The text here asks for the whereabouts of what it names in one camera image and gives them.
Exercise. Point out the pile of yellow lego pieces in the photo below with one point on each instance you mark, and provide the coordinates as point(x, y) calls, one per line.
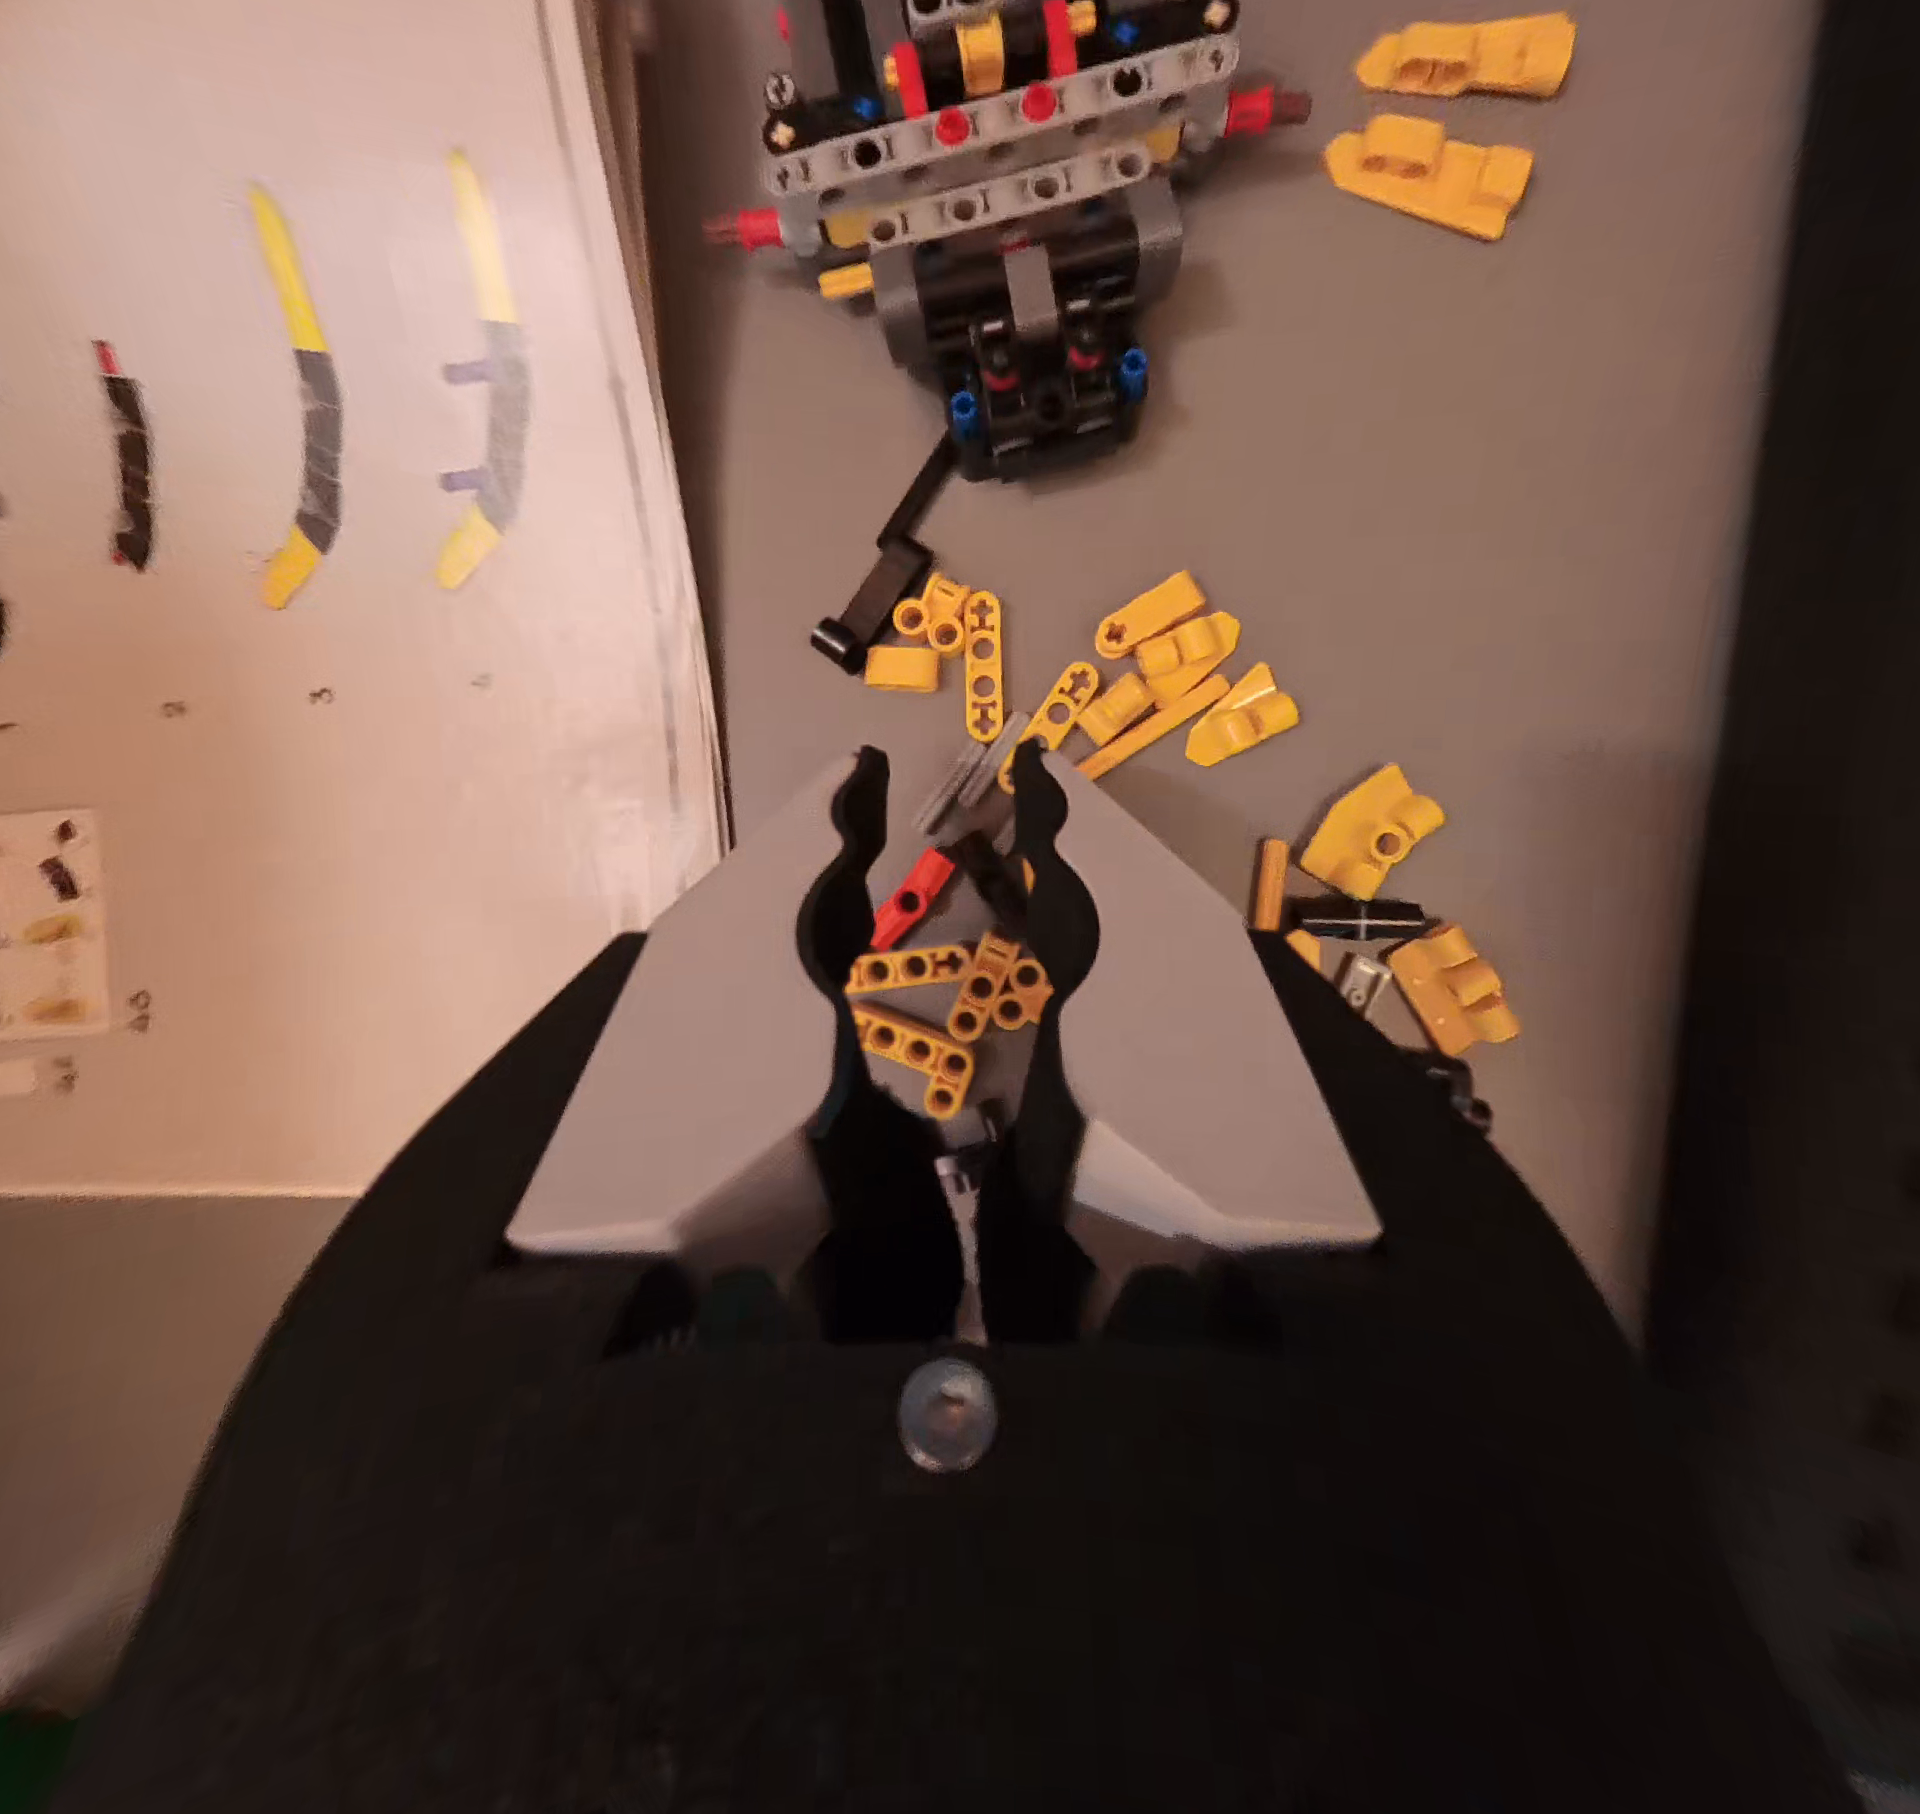
point(1185, 644)

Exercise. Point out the lego car chassis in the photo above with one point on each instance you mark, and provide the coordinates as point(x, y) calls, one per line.
point(1035, 298)

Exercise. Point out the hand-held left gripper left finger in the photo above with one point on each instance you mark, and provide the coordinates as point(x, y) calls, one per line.
point(675, 1094)

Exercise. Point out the red lego connector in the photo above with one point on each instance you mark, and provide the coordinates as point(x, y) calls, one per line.
point(908, 906)

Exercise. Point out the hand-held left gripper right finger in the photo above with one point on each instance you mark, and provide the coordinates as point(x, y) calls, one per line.
point(1200, 1048)

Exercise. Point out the black lego axle connector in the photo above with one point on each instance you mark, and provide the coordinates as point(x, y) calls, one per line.
point(878, 585)

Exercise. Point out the white instruction booklet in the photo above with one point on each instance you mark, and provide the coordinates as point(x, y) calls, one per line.
point(374, 794)

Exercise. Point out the yellow lego panel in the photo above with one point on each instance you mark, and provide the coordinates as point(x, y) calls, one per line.
point(1471, 186)
point(1500, 53)

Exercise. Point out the green plastic bin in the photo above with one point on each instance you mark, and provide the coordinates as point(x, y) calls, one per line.
point(23, 1769)

